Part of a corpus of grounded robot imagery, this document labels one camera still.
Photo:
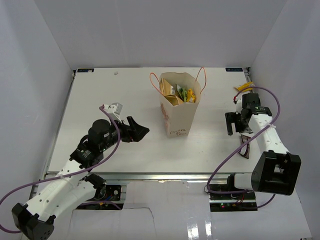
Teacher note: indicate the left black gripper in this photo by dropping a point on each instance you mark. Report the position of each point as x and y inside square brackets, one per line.
[135, 133]

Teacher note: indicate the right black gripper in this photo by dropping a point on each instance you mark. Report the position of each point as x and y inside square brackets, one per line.
[232, 117]

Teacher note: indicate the yellow snack bar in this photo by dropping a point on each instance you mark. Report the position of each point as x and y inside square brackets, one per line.
[190, 97]

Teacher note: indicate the yellow chips bag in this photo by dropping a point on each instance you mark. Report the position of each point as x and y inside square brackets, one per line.
[170, 93]

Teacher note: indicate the green candy packet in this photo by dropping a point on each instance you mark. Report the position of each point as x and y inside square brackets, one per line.
[182, 92]

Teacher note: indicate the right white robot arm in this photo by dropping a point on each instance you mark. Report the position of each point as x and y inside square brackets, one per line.
[277, 169]

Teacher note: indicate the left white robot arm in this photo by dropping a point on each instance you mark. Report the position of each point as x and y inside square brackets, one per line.
[75, 183]

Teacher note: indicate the cream paper bag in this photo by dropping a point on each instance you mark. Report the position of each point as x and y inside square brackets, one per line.
[178, 119]

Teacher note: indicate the brown chocolate wrapper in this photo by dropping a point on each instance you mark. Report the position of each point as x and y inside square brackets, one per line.
[245, 151]

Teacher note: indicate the small yellow snack packet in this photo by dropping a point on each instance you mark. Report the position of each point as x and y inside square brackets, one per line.
[248, 86]

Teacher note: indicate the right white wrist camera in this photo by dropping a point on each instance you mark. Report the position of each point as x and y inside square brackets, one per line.
[238, 105]

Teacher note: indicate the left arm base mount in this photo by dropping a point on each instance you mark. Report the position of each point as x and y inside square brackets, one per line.
[106, 200]

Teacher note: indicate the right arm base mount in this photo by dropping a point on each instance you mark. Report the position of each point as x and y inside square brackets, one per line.
[231, 202]

